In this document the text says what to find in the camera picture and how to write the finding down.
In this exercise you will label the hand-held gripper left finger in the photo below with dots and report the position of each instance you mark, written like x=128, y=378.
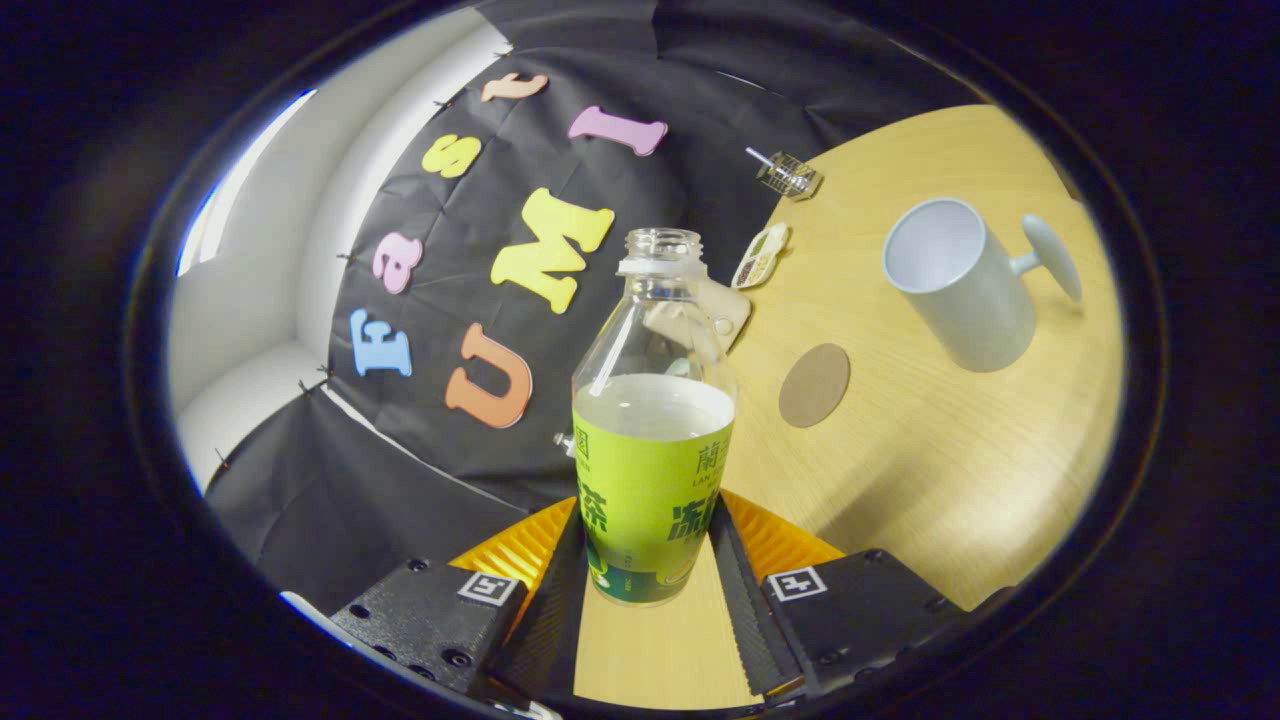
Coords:
x=550, y=620

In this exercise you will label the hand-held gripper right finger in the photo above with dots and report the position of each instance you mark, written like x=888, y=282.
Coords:
x=745, y=620

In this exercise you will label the clear juice bottle green label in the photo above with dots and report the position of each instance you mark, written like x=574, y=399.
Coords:
x=650, y=480

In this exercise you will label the round brown coaster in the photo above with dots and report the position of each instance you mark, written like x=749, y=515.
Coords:
x=814, y=385

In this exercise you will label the white cup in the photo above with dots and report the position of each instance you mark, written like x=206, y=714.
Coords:
x=980, y=310

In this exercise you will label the wooden table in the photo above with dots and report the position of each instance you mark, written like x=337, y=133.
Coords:
x=950, y=450

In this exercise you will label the white toaster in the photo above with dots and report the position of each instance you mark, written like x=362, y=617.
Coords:
x=730, y=310

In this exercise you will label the white divided snack dish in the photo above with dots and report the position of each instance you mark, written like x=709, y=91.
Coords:
x=760, y=256

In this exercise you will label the white straw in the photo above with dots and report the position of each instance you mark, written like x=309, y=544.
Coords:
x=758, y=156

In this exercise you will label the ceiling light panel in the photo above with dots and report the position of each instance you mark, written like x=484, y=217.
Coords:
x=230, y=190

